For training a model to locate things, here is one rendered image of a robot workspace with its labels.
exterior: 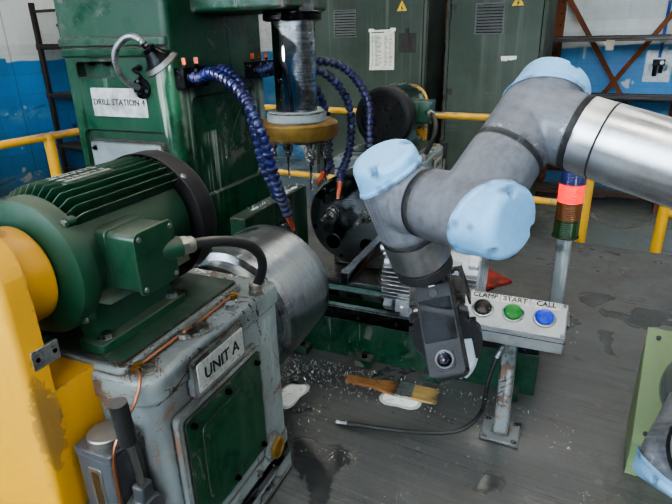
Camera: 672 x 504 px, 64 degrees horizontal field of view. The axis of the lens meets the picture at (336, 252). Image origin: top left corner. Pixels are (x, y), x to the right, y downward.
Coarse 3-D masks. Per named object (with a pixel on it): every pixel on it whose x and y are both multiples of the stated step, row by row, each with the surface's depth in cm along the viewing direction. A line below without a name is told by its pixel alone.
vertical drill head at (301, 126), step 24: (312, 0) 110; (288, 24) 108; (312, 24) 111; (288, 48) 110; (312, 48) 112; (288, 72) 112; (312, 72) 114; (288, 96) 114; (312, 96) 115; (264, 120) 121; (288, 120) 113; (312, 120) 114; (336, 120) 119; (288, 144) 114; (312, 144) 115; (288, 168) 129
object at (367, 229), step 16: (336, 176) 145; (352, 176) 143; (320, 192) 148; (352, 192) 144; (320, 208) 149; (336, 208) 146; (352, 208) 145; (320, 224) 151; (336, 224) 149; (352, 224) 147; (368, 224) 145; (320, 240) 153; (336, 240) 150; (352, 240) 149; (368, 240) 146; (352, 256) 151
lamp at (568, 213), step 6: (558, 204) 131; (564, 204) 130; (582, 204) 130; (558, 210) 132; (564, 210) 130; (570, 210) 129; (576, 210) 129; (558, 216) 132; (564, 216) 131; (570, 216) 130; (576, 216) 130; (570, 222) 131
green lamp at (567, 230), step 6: (558, 222) 132; (564, 222) 131; (576, 222) 131; (558, 228) 133; (564, 228) 131; (570, 228) 131; (576, 228) 131; (558, 234) 133; (564, 234) 132; (570, 234) 132; (576, 234) 132
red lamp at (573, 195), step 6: (564, 186) 129; (570, 186) 128; (576, 186) 127; (582, 186) 127; (558, 192) 131; (564, 192) 129; (570, 192) 128; (576, 192) 128; (582, 192) 128; (558, 198) 131; (564, 198) 129; (570, 198) 128; (576, 198) 128; (582, 198) 129; (570, 204) 129; (576, 204) 129
